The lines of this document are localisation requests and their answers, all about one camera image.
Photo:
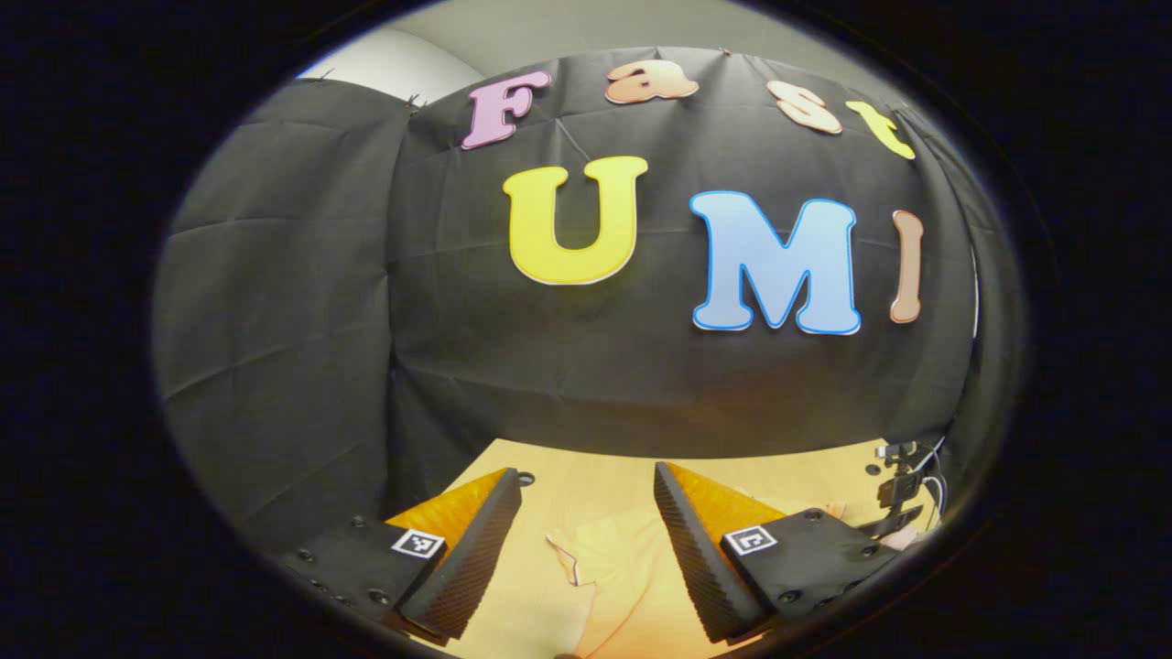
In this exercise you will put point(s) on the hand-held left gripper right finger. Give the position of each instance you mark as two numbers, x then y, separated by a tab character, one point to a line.
696	558

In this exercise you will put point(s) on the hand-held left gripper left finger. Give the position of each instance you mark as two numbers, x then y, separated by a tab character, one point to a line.
467	567

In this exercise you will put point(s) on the orange T-shirt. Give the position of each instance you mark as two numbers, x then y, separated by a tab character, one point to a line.
623	586

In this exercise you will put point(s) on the black backdrop cloth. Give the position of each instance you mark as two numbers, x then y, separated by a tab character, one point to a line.
549	366

